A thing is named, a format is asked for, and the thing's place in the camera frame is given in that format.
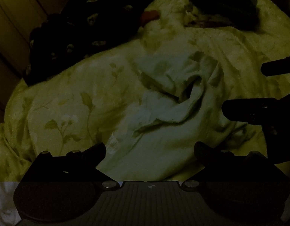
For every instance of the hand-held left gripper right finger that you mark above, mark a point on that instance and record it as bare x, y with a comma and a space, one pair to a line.
201, 149

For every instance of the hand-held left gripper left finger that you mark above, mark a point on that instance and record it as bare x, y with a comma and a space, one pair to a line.
99, 149

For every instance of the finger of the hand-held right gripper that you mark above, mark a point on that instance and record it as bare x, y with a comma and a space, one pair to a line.
276, 67
239, 110

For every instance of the white shirt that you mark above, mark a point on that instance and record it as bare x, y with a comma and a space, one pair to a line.
159, 131

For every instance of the floral leaf print duvet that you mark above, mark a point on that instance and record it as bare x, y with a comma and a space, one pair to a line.
65, 103

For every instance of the dark green folded cloth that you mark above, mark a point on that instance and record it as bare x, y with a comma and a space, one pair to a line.
227, 4

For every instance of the pale patterned cloth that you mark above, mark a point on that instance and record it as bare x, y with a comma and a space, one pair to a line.
199, 18

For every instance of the dark printed blanket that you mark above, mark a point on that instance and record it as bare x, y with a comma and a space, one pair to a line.
88, 28

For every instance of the red cloth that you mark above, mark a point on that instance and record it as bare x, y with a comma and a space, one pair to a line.
150, 16

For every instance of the padded headboard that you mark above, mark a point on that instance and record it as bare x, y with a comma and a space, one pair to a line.
15, 23

